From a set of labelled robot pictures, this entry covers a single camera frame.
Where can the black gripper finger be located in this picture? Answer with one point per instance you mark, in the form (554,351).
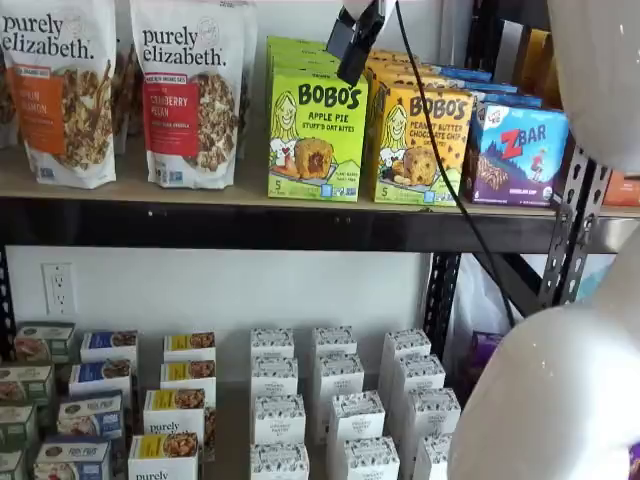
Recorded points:
(357,55)
(339,37)

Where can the orange cardboard box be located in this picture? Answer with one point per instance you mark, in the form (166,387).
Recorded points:
(622,190)

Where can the green Bobo's apple pie box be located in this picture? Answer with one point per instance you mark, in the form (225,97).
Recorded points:
(310,150)
(300,62)
(295,44)

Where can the orange label granola bag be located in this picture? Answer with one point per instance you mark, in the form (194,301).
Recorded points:
(75,125)

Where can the white wall outlet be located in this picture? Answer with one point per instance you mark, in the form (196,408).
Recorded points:
(59,290)

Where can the black metal shelf rack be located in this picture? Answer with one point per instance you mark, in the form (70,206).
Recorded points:
(250,225)
(599,195)

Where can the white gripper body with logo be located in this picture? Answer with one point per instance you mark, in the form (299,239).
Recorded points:
(370,4)

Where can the white plastic bag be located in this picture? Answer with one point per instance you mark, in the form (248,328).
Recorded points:
(475,300)

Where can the white patterned pantry box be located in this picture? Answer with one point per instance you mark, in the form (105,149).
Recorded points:
(432,412)
(419,375)
(280,422)
(432,460)
(341,375)
(356,420)
(274,377)
(272,345)
(407,345)
(371,460)
(279,462)
(335,342)

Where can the blue Zbar box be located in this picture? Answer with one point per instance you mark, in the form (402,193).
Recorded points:
(465,74)
(490,87)
(515,160)
(505,99)

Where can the white granola bag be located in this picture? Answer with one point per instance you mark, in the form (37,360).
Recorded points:
(6,100)
(125,90)

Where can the white patterned small boxes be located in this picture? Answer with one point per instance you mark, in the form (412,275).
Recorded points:
(232,425)

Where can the green label food box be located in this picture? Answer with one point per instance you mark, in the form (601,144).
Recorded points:
(25,385)
(45,340)
(11,467)
(17,427)

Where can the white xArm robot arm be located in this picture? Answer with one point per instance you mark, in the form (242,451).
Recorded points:
(550,375)

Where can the yellow label granola box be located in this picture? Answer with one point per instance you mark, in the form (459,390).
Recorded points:
(175,415)
(190,345)
(187,375)
(162,457)

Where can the yellow Bobo's peanut butter box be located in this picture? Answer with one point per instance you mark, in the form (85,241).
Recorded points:
(415,165)
(400,75)
(395,56)

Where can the red label granola bag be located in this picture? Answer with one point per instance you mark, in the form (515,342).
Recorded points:
(200,125)

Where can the blue label food box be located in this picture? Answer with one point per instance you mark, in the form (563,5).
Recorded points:
(107,345)
(72,460)
(100,377)
(90,417)

